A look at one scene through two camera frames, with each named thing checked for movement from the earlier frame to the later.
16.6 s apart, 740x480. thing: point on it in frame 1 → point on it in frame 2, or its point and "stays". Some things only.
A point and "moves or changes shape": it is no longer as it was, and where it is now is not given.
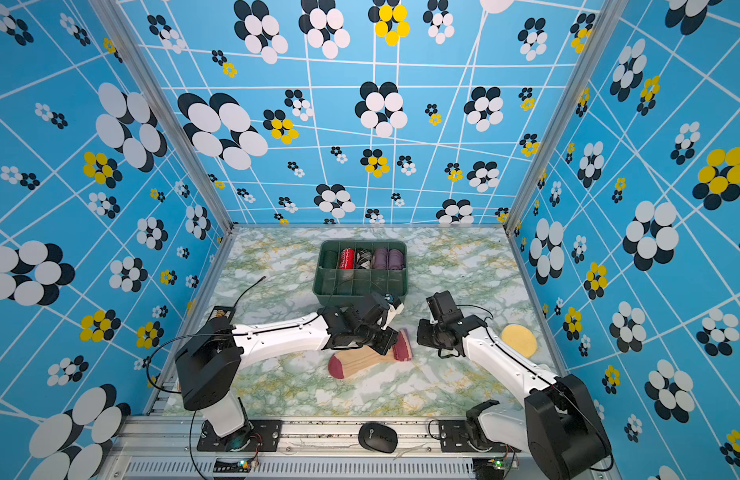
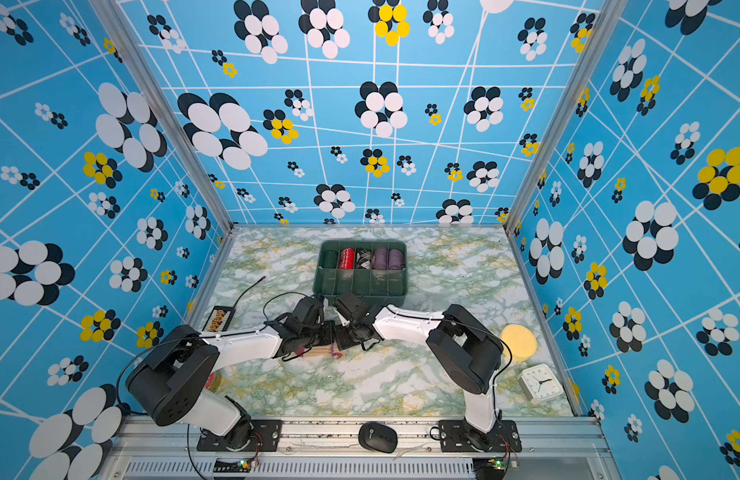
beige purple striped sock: x=346 y=363 moves or changes shape
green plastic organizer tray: x=347 y=271 stays
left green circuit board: x=233 y=465 stays
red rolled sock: x=347 y=258 stays
